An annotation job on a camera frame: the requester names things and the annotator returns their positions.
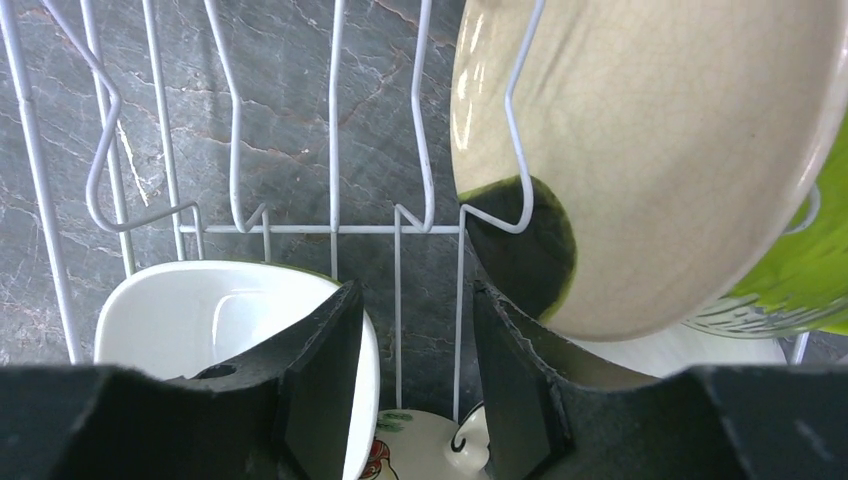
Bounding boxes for white round bowl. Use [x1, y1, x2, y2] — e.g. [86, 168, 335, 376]
[570, 324, 787, 378]

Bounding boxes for white wire dish rack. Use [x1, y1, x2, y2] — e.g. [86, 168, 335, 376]
[0, 0, 823, 425]

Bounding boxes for green interior mug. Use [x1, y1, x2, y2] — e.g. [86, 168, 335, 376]
[360, 403, 490, 480]

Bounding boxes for cream floral plate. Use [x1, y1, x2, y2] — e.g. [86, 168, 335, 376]
[450, 1, 847, 341]

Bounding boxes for lime green plate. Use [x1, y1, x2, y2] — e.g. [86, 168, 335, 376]
[715, 122, 847, 337]

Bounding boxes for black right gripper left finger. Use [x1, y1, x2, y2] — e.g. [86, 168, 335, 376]
[1, 281, 364, 479]

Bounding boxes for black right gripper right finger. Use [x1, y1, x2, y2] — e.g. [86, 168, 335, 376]
[473, 281, 847, 479]

